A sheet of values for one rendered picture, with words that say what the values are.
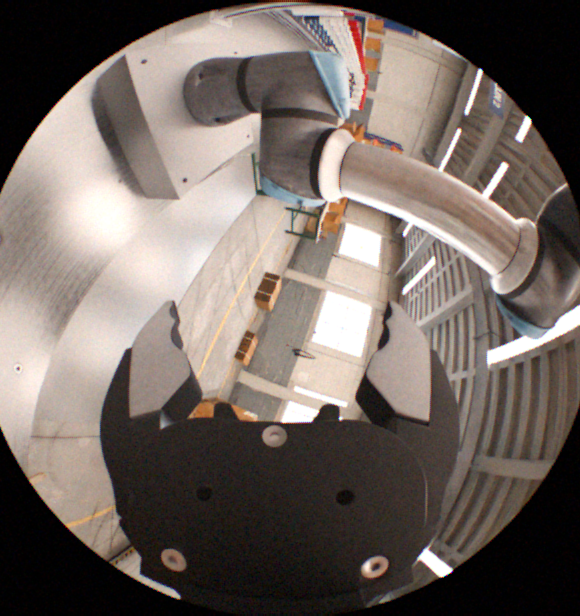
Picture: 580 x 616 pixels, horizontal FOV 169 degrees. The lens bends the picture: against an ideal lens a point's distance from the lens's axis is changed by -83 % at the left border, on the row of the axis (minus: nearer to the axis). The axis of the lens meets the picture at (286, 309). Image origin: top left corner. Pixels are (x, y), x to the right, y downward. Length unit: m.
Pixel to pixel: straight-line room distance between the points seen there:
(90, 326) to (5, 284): 0.19
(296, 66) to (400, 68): 7.89
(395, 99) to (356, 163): 7.79
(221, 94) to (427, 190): 0.30
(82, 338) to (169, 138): 0.36
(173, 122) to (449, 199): 0.37
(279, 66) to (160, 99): 0.16
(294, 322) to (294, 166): 5.14
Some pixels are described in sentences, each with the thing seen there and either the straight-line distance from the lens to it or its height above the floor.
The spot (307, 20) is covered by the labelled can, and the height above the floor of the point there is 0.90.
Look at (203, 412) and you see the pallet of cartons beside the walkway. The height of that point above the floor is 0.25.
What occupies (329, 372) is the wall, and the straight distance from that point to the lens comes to 5.16.
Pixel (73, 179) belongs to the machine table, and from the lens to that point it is 0.37.
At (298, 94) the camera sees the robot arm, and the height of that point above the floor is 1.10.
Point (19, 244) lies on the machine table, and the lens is 0.36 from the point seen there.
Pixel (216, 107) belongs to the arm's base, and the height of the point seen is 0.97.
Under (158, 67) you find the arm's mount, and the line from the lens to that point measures 0.36.
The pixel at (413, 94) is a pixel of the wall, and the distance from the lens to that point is 8.15.
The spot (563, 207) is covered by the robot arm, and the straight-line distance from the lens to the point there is 0.32.
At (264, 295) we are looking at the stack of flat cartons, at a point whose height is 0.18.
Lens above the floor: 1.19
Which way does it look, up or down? 8 degrees down
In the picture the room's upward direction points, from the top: 109 degrees clockwise
